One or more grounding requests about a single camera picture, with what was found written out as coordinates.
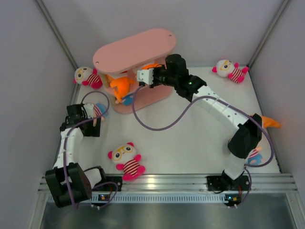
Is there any boy doll plush blue cap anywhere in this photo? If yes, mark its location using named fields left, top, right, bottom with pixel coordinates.
left=95, top=103, right=108, bottom=122

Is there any small orange shark plush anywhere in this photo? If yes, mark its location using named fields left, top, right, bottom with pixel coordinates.
left=142, top=63, right=158, bottom=70

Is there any large orange shark plush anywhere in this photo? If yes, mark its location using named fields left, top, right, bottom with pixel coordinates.
left=261, top=115, right=282, bottom=129

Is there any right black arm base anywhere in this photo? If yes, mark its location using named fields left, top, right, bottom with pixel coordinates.
left=206, top=174, right=252, bottom=208

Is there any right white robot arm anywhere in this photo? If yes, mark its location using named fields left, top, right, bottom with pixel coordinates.
left=150, top=54, right=262, bottom=189

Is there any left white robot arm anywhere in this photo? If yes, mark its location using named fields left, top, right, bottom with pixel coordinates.
left=45, top=103, right=109, bottom=208

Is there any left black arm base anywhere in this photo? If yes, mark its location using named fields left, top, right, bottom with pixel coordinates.
left=94, top=175, right=123, bottom=208

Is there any pink three-tier toy shelf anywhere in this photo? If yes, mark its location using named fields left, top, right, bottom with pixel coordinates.
left=93, top=29, right=176, bottom=114

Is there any boy doll plush on shelf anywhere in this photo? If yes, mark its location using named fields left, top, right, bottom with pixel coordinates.
left=115, top=94, right=133, bottom=106

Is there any orange shark plush on shelf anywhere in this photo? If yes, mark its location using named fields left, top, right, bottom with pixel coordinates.
left=110, top=76, right=134, bottom=103

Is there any white panda plush left back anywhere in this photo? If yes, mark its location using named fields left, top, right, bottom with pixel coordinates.
left=73, top=67, right=103, bottom=89

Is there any white panda plush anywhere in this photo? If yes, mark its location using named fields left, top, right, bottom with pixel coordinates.
left=212, top=60, right=249, bottom=83
left=73, top=67, right=103, bottom=89
left=108, top=142, right=146, bottom=181

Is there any white panda plush right back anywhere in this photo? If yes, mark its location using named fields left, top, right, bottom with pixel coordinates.
left=212, top=60, right=249, bottom=83

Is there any white panda plush front centre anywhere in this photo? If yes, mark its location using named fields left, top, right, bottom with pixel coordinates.
left=108, top=142, right=146, bottom=181

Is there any boy doll plush right side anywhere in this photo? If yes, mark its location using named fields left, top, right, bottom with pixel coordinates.
left=246, top=146, right=263, bottom=166

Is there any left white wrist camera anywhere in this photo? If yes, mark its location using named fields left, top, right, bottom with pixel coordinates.
left=83, top=103, right=96, bottom=119

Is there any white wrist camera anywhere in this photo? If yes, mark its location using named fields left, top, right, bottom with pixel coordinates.
left=83, top=103, right=96, bottom=119
left=136, top=68, right=153, bottom=85

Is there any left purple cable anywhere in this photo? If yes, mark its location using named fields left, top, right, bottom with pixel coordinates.
left=62, top=92, right=111, bottom=210

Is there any purple cable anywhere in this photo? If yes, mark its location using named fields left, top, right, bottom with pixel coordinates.
left=62, top=92, right=111, bottom=210
left=131, top=85, right=275, bottom=167

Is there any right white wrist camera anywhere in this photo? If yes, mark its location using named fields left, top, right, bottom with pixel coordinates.
left=136, top=68, right=153, bottom=85

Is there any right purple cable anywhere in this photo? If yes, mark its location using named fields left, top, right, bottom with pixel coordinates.
left=131, top=85, right=275, bottom=167

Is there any white slotted cable duct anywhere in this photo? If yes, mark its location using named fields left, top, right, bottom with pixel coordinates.
left=95, top=192, right=229, bottom=204

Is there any aluminium front rail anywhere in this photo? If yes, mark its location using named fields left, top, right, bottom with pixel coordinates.
left=38, top=173, right=298, bottom=192

